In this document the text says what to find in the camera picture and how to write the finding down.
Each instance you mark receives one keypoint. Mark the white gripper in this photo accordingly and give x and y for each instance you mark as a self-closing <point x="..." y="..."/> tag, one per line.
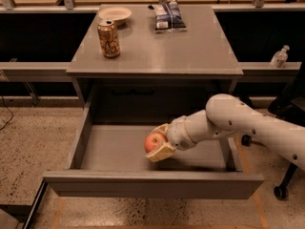
<point x="176" y="134"/>

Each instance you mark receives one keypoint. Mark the red apple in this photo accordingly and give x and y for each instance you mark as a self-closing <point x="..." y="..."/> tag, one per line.
<point x="152" y="141"/>

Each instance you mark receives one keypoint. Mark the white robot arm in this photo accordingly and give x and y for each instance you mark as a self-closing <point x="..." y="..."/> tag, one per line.
<point x="225" y="115"/>

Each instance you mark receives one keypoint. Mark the open grey top drawer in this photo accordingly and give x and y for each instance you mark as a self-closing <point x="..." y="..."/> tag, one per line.
<point x="107" y="158"/>

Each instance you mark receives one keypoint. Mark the grey cabinet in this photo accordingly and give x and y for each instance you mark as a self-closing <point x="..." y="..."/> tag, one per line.
<point x="157" y="76"/>

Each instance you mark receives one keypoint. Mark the gold soda can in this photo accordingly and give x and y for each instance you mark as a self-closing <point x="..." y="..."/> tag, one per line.
<point x="108" y="37"/>

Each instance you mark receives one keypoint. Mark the blue chip bag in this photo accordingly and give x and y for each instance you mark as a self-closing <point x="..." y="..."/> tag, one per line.
<point x="168" y="17"/>

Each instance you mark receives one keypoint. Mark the black office chair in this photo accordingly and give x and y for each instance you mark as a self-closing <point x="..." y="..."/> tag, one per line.
<point x="287" y="137"/>

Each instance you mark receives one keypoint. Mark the white paper bowl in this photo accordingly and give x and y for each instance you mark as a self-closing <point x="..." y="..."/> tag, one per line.
<point x="118" y="15"/>

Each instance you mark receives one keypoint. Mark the clear sanitizer bottle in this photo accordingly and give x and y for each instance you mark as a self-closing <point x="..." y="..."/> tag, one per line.
<point x="280" y="57"/>

